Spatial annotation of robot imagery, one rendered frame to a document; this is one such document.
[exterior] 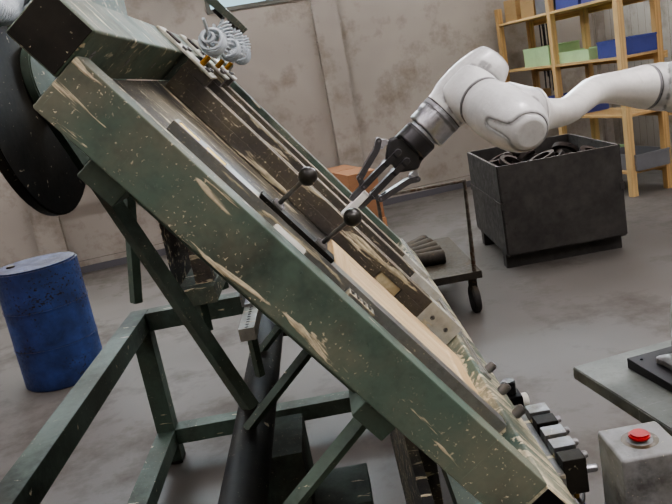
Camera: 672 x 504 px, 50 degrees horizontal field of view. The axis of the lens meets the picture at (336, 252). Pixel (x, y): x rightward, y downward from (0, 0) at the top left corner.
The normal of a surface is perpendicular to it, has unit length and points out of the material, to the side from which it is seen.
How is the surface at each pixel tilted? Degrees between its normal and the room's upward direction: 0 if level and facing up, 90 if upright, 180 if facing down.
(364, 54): 90
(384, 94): 90
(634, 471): 90
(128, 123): 90
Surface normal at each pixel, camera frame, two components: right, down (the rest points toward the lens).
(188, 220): 0.04, 0.23
